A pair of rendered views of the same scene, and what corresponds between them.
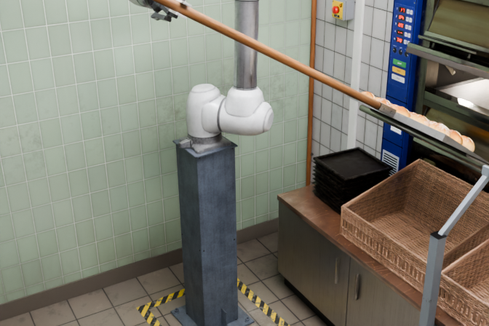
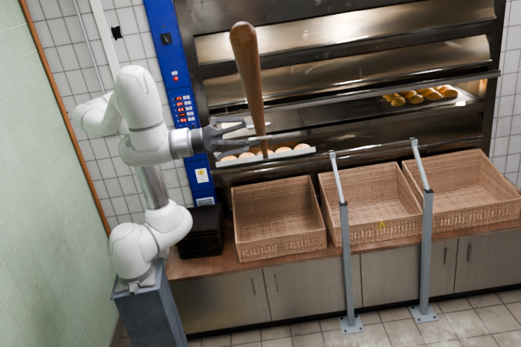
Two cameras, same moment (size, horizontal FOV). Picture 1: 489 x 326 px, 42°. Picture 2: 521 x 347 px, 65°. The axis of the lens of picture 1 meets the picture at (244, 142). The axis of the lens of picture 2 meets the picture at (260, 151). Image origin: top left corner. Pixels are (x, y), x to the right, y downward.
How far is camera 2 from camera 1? 177 cm
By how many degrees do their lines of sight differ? 54
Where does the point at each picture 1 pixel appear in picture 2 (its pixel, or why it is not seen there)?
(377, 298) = (295, 276)
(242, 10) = not seen: hidden behind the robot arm
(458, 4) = (221, 78)
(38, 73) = not seen: outside the picture
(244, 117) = (178, 226)
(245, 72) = (162, 190)
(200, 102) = (136, 242)
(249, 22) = not seen: hidden behind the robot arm
